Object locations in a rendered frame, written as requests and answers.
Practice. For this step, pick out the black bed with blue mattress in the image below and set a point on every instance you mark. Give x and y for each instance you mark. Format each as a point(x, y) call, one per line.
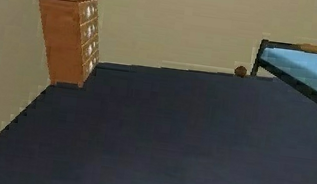
point(307, 69)

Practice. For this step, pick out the brown ball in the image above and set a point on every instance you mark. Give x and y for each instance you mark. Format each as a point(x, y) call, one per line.
point(240, 71)

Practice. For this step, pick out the orange wooden chest of drawers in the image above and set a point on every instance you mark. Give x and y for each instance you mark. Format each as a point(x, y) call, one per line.
point(62, 38)

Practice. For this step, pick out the brown pillow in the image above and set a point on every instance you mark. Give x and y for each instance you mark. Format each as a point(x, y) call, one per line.
point(311, 48)

